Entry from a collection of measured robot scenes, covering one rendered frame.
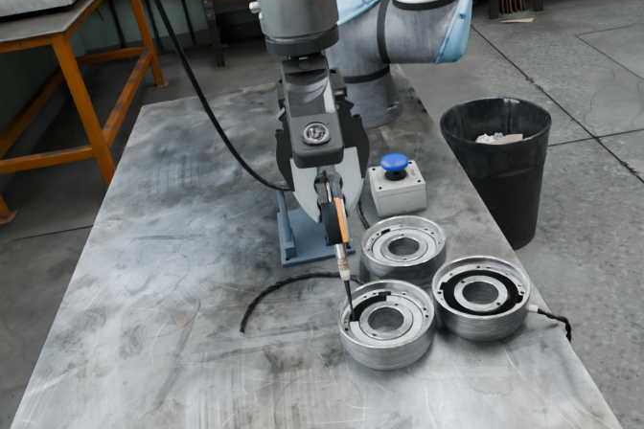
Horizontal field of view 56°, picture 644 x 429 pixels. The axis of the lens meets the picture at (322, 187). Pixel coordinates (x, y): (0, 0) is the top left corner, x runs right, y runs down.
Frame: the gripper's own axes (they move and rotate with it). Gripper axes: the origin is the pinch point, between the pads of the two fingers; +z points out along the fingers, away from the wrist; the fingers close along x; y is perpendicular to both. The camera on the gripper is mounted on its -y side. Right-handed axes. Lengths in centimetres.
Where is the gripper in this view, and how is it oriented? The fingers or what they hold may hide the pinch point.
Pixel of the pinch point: (333, 213)
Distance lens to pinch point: 67.1
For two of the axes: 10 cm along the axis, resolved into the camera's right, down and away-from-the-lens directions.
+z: 1.5, 8.4, 5.2
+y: -1.2, -5.0, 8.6
